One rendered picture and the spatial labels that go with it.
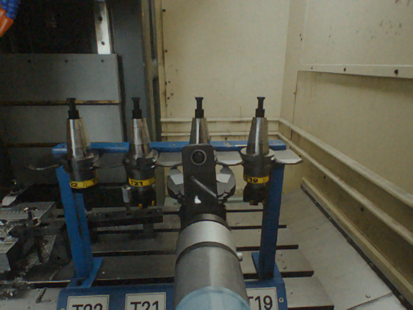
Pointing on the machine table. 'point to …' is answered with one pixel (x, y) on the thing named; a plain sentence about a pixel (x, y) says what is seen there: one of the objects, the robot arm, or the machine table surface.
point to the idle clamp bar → (108, 218)
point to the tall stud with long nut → (126, 196)
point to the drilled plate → (15, 250)
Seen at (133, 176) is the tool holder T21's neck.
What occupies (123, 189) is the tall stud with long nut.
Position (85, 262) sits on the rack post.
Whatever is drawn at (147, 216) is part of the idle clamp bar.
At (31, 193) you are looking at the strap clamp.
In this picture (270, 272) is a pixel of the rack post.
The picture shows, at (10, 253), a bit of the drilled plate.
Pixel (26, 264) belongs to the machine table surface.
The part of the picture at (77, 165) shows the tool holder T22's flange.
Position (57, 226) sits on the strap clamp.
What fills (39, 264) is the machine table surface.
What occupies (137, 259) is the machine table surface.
